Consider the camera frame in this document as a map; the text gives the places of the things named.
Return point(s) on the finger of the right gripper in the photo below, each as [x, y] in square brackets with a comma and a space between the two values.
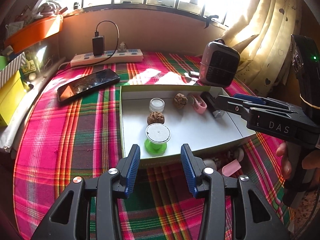
[261, 101]
[233, 105]

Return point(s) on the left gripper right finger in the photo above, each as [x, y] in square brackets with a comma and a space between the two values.
[193, 167]

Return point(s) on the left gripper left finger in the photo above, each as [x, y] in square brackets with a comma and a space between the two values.
[128, 168]

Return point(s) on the white egg-shaped gadget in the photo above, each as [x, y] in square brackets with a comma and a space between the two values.
[210, 163]

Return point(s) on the black bike light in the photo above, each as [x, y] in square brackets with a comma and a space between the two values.
[210, 102]

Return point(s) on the pink earhook headphone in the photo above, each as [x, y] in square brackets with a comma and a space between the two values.
[197, 103]

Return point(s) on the pink clip case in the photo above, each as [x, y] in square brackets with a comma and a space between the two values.
[231, 168]

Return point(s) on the green thread spool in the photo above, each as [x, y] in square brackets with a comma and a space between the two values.
[157, 136]

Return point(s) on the grey round ball gadget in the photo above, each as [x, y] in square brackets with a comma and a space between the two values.
[236, 154]

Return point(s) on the brown walnut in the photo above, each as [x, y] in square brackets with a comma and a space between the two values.
[155, 117]
[179, 101]

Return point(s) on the small clear cream jar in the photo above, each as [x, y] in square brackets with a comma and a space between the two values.
[156, 105]

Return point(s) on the person's right hand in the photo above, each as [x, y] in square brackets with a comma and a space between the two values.
[290, 156]

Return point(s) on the small pink desk heater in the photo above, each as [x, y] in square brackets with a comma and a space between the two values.
[218, 64]

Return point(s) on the shallow green cardboard box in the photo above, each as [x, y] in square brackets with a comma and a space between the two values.
[204, 133]

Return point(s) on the cream heart-pattern curtain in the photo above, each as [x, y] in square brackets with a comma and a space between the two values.
[263, 29]

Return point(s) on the plaid tablecloth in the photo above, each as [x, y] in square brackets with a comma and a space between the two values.
[83, 139]

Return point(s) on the black smartphone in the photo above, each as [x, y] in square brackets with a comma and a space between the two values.
[86, 84]

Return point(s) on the white power strip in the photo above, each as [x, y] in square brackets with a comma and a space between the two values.
[127, 56]

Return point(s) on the yellow cardboard box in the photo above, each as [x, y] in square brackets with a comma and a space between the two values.
[11, 95]

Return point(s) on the small green carton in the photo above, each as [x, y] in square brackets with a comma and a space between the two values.
[28, 67]

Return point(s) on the striped cardboard box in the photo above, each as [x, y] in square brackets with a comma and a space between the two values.
[12, 68]

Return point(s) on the green tissue box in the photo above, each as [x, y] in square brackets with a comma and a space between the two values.
[3, 62]

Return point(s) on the orange plastic tray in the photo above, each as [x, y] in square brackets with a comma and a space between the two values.
[34, 32]

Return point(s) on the black camera unit right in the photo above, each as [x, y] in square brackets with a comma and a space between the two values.
[305, 61]

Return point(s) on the black charger with cable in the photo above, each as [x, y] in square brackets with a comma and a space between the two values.
[98, 42]

